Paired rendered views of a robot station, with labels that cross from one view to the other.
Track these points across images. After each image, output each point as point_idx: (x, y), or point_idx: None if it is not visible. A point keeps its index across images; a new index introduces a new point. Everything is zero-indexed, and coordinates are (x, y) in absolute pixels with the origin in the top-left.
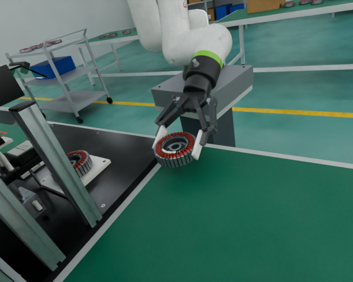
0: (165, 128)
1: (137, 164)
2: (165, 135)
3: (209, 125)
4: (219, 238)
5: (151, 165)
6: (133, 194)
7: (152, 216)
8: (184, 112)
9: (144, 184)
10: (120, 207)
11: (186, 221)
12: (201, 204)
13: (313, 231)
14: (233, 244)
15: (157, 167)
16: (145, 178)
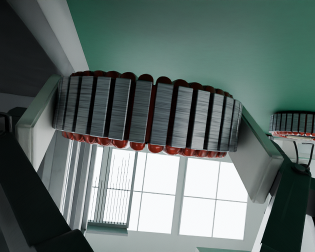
0: (33, 153)
1: None
2: (43, 117)
3: (309, 227)
4: (278, 95)
5: (41, 27)
6: (74, 54)
7: (154, 77)
8: (88, 246)
9: (75, 42)
10: (75, 64)
11: (222, 84)
12: (249, 76)
13: None
14: (297, 98)
15: (54, 6)
16: (61, 33)
